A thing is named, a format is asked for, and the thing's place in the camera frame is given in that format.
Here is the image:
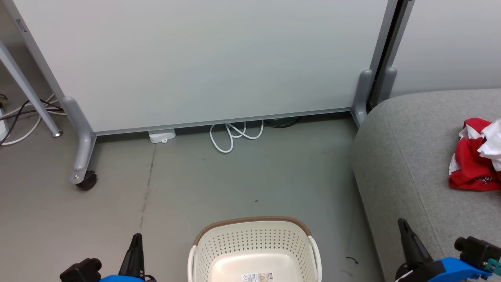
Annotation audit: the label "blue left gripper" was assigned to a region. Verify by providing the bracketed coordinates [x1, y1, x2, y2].
[100, 233, 146, 282]

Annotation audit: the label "white rolling partition board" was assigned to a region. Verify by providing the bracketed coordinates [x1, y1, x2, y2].
[3, 0, 400, 184]

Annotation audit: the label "white cloth garment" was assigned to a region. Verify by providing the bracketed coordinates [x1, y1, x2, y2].
[477, 119, 501, 172]

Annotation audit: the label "grey framed partition panel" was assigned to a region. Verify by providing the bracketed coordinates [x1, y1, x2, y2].
[370, 0, 501, 108]

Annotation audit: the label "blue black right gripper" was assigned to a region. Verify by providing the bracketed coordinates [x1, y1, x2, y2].
[395, 219, 494, 282]

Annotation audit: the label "black cable under board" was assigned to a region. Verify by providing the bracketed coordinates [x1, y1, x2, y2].
[264, 116, 302, 128]

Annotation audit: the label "white plug adapter box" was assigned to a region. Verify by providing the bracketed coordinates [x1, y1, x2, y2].
[148, 129, 176, 144]

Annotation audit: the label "cream perforated laundry basket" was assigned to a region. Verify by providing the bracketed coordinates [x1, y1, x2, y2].
[187, 216, 323, 282]

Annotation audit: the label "grey table leg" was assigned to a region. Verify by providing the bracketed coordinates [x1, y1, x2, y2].
[0, 39, 63, 138]

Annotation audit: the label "black floor cable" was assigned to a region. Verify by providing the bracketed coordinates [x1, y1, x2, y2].
[0, 99, 63, 146]

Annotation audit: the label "printed basket label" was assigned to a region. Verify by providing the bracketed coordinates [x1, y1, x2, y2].
[241, 273, 273, 282]

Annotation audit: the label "white looped cable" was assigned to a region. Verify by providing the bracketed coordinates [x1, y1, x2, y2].
[209, 121, 264, 154]

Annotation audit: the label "red and white jersey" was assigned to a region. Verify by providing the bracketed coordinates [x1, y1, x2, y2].
[449, 117, 501, 192]

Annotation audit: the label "grey fabric sofa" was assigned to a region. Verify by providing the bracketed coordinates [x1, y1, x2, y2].
[351, 89, 501, 282]

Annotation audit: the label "black caster wheel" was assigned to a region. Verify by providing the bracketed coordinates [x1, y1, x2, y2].
[76, 171, 97, 191]

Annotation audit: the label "white floor cable bundle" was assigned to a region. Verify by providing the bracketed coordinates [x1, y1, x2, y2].
[0, 93, 67, 146]

